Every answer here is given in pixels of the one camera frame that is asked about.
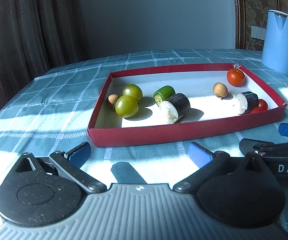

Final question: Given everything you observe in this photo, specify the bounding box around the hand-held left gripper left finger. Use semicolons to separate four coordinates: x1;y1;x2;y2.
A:
14;141;107;193

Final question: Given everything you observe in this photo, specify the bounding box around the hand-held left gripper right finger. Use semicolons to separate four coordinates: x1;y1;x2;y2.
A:
173;142;269;194

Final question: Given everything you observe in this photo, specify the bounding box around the red cardboard tray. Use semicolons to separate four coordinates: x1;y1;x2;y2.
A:
87;63;287;147

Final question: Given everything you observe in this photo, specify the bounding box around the dark eggplant piece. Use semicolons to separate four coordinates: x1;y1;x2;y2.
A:
159;93;191;125
234;91;259;115

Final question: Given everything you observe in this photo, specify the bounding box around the tan longan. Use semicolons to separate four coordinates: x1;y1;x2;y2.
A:
213;82;228;100
106;94;121;109

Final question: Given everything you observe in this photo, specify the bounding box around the green cucumber piece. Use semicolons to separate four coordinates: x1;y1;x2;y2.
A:
153;85;176;106

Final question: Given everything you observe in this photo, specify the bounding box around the green tomato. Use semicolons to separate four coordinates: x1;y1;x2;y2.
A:
115;95;139;118
122;84;143;103

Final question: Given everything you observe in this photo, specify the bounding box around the large red tomato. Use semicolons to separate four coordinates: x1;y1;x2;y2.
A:
226;63;246;87

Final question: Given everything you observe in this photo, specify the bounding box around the blue kettle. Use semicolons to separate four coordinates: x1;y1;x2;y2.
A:
262;10;288;75

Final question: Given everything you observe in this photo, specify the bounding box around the grey patterned curtain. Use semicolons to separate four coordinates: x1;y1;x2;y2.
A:
0;0;91;128

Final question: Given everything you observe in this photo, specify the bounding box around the white wall switch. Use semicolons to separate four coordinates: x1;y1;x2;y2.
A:
251;25;267;40

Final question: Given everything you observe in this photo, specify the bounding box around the dark wooden wall trim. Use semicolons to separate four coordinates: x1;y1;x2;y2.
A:
232;0;280;50

